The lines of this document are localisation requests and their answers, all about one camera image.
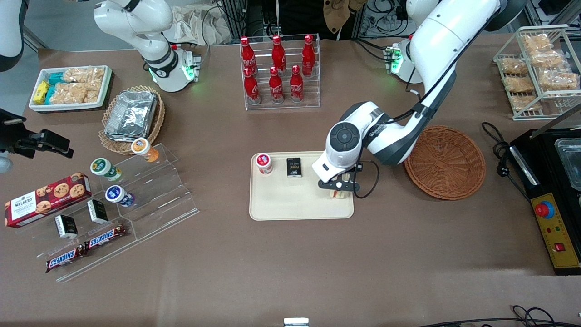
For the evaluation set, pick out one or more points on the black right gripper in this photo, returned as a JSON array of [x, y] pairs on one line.
[[17, 136]]

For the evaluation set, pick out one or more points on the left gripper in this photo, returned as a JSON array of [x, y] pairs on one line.
[[359, 169]]

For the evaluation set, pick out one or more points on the triangle sandwich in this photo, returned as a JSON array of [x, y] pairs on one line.
[[340, 194]]

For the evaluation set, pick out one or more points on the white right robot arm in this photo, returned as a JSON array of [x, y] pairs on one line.
[[136, 18]]

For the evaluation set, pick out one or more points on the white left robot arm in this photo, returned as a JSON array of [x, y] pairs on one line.
[[435, 45]]

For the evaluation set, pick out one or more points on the cream plastic tray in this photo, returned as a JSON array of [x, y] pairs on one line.
[[295, 200]]

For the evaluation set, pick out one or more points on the white rectangular snack tray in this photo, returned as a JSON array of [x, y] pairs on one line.
[[106, 86]]

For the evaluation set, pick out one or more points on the silver foil tray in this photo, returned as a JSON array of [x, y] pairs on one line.
[[131, 116]]

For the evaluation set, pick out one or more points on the brown wicker basket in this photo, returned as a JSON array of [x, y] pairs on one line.
[[445, 163]]

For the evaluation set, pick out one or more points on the light wicker basket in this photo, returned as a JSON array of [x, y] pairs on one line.
[[156, 122]]

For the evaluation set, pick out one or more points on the small black gum pack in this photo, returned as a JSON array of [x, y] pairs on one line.
[[294, 168]]

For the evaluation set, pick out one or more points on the red Walkers shortbread box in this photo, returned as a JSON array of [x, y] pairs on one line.
[[45, 200]]

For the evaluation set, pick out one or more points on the teal snack pack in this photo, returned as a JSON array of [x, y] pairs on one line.
[[56, 78], [51, 94]]

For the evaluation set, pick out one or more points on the yellow snack pack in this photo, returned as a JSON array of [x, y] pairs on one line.
[[41, 91]]

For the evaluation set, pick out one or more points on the clear bag of fried snack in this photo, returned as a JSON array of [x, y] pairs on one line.
[[84, 75], [525, 103], [518, 84], [548, 59], [558, 80], [95, 92], [536, 42], [514, 66], [68, 94]]

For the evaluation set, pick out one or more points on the green gum jar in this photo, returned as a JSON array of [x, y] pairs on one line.
[[104, 169]]

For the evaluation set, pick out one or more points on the red-lid yogurt cup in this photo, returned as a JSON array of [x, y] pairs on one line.
[[263, 163]]

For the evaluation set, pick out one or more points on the small black white box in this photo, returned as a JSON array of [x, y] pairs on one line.
[[98, 211], [66, 227]]

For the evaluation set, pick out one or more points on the clear acrylic bottle rack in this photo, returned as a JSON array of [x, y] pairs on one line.
[[308, 97]]

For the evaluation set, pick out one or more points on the blue gum jar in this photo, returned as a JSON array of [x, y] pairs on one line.
[[119, 196]]

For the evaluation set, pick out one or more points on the orange gum jar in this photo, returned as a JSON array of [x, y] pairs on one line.
[[144, 150]]

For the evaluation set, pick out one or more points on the red cola bottle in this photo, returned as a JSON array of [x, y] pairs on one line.
[[248, 54], [278, 53], [252, 88], [308, 54], [276, 87], [296, 86]]

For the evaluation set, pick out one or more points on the Snickers chocolate bar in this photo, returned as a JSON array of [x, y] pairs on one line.
[[105, 237], [63, 259]]

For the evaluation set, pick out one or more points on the clear acrylic stepped display stand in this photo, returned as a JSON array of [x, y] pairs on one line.
[[159, 200]]

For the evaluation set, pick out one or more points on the small white object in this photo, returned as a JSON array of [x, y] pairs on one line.
[[296, 322]]

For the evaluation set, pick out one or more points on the white crumpled cloth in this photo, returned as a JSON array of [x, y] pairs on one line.
[[199, 25]]

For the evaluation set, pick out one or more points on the black appliance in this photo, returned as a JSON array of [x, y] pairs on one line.
[[544, 154]]

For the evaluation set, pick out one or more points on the yellow emergency stop control box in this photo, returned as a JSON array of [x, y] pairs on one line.
[[556, 231]]

